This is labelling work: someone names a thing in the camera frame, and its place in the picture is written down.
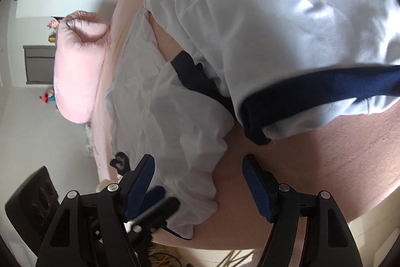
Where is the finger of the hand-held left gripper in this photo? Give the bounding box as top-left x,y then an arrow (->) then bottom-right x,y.
140,185 -> 167,214
129,196 -> 181,228

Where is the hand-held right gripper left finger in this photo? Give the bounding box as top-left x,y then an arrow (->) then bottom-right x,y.
36,154 -> 156,267

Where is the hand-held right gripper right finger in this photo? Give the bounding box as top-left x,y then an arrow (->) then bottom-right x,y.
242,154 -> 363,267

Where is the white shirt with navy collar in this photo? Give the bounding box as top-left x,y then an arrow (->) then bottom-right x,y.
104,9 -> 236,240

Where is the light blue shirt navy trim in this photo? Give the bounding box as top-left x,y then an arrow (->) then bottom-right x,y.
144,0 -> 400,146

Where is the pink bed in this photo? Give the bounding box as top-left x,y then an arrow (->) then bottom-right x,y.
90,0 -> 400,258

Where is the patterned cloth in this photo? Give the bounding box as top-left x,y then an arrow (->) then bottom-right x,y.
84,123 -> 95,159

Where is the red and blue toy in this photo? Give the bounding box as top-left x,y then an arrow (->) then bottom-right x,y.
39,89 -> 57,105

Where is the pink pillow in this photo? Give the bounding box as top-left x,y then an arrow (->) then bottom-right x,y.
53,11 -> 112,124

